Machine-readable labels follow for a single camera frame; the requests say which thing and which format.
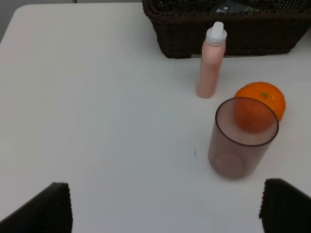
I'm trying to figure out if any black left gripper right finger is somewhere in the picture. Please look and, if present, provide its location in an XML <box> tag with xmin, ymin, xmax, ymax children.
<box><xmin>259</xmin><ymin>179</ymin><xmax>311</xmax><ymax>233</ymax></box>

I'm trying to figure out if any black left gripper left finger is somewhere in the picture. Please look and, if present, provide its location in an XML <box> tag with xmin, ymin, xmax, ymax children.
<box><xmin>0</xmin><ymin>183</ymin><xmax>73</xmax><ymax>233</ymax></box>

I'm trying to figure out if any translucent purple plastic cup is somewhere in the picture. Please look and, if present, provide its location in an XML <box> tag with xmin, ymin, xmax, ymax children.
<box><xmin>207</xmin><ymin>97</ymin><xmax>279</xmax><ymax>179</ymax></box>

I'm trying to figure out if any black square bottle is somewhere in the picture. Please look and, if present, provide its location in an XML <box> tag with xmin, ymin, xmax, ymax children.
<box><xmin>210</xmin><ymin>0</ymin><xmax>260</xmax><ymax>14</ymax></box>

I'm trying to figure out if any orange mandarin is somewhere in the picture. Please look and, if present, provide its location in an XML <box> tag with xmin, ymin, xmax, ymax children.
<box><xmin>233</xmin><ymin>82</ymin><xmax>286</xmax><ymax>133</ymax></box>

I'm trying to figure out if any pink bottle white cap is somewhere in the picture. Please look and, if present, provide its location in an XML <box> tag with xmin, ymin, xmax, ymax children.
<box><xmin>196</xmin><ymin>21</ymin><xmax>227</xmax><ymax>99</ymax></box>

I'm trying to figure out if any dark brown wicker basket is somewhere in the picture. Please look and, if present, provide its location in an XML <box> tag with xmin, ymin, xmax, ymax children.
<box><xmin>142</xmin><ymin>0</ymin><xmax>311</xmax><ymax>59</ymax></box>

